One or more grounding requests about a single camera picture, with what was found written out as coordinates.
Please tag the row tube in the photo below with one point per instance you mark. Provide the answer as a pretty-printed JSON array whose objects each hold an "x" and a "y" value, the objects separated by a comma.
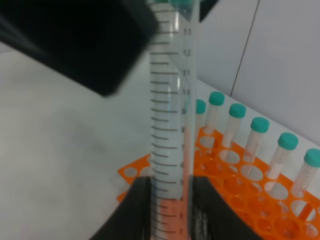
[
  {"x": 308, "y": 170},
  {"x": 200, "y": 111},
  {"x": 259, "y": 126},
  {"x": 236, "y": 112},
  {"x": 287, "y": 143},
  {"x": 216, "y": 100}
]

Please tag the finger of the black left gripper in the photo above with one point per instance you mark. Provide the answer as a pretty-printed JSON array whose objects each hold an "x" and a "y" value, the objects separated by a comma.
[
  {"x": 205, "y": 8},
  {"x": 95, "y": 43}
]

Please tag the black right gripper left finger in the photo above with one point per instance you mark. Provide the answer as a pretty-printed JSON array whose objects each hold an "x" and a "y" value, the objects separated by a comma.
[{"x": 132, "y": 218}]

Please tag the orange test tube rack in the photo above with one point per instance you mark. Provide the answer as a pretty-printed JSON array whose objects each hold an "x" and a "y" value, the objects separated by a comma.
[{"x": 265, "y": 206}]

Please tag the teal-capped test tube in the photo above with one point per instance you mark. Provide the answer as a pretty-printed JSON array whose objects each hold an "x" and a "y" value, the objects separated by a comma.
[{"x": 172, "y": 74}]

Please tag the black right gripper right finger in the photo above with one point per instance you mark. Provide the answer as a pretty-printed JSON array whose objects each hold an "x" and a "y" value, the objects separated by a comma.
[{"x": 212, "y": 218}]

